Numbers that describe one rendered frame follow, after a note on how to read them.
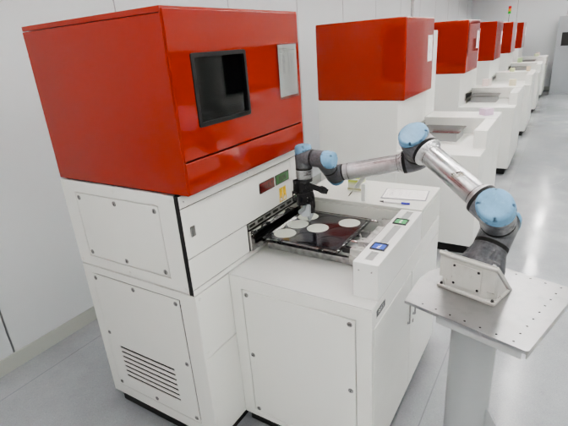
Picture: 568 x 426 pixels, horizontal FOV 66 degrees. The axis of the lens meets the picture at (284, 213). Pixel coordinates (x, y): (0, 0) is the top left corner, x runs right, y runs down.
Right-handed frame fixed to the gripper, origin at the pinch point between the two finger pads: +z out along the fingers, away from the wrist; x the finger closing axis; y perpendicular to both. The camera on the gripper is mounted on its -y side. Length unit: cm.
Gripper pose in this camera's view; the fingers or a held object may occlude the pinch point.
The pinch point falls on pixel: (310, 218)
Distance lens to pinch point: 204.8
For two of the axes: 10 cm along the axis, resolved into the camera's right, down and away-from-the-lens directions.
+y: -9.2, 2.0, -3.4
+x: 3.8, 3.1, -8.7
